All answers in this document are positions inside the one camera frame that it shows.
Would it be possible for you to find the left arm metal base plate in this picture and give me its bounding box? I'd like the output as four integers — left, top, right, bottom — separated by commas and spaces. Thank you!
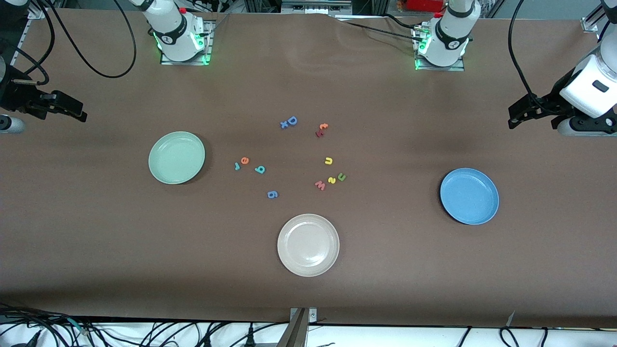
414, 24, 466, 72

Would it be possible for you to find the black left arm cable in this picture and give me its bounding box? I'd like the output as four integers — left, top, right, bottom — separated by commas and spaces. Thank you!
509, 0, 539, 101

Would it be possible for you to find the grey metal equipment box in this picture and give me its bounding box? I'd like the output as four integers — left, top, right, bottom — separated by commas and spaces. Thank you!
281, 0, 353, 15

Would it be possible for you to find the pale green round plate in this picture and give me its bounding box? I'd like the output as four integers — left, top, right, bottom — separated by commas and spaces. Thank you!
148, 131, 206, 185

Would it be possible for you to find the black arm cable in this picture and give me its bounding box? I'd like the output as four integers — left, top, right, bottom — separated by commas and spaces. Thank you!
509, 0, 539, 101
22, 0, 56, 75
0, 46, 51, 86
46, 0, 137, 79

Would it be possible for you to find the thin black table cable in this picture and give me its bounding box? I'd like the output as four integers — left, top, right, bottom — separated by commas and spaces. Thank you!
343, 21, 424, 42
383, 13, 426, 31

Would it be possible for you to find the red box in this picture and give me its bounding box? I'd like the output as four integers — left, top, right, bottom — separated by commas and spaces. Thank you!
404, 0, 446, 13

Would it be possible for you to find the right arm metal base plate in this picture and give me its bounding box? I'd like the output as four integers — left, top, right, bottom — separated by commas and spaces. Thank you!
160, 19, 213, 66

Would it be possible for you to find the blue round plate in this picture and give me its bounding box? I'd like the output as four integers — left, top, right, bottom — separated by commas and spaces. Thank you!
440, 168, 500, 226

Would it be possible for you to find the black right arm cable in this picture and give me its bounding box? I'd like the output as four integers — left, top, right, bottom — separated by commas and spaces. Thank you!
0, 46, 51, 86
22, 0, 56, 75
46, 0, 137, 79

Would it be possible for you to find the metal table edge bracket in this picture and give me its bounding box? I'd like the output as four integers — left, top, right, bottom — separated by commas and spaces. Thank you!
277, 307, 318, 347

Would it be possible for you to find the beige round plate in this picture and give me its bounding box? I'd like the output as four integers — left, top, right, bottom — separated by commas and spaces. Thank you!
277, 214, 340, 278

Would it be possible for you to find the aluminium frame corner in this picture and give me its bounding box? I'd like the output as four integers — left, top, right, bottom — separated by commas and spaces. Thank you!
27, 0, 49, 20
581, 0, 609, 33

